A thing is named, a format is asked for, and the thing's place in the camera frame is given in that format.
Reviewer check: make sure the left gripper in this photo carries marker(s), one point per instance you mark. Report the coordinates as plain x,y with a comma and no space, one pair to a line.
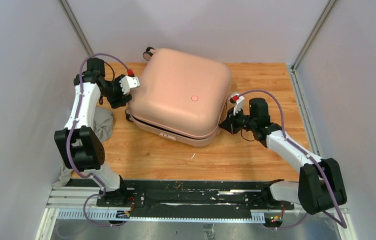
116,102

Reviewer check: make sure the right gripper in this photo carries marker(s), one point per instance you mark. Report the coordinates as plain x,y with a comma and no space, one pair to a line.
229,124

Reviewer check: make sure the pink suitcase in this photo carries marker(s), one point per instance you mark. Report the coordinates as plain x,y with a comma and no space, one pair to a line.
181,96

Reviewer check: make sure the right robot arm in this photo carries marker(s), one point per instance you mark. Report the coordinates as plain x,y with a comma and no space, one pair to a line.
320,186

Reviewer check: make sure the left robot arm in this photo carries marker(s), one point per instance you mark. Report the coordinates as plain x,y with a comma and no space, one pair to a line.
79,146

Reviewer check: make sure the grey cloth garment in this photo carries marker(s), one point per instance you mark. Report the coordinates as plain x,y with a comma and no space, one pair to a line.
103,128

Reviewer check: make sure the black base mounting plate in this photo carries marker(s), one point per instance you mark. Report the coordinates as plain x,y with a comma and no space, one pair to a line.
195,199

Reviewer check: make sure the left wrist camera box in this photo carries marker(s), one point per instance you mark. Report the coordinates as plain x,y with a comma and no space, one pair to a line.
127,83

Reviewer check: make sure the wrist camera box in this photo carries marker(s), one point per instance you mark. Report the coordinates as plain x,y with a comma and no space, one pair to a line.
238,101
127,83

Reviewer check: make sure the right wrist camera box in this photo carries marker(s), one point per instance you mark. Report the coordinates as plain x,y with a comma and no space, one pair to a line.
238,101

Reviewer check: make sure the aluminium frame rails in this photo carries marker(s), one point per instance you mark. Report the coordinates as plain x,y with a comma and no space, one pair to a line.
79,203

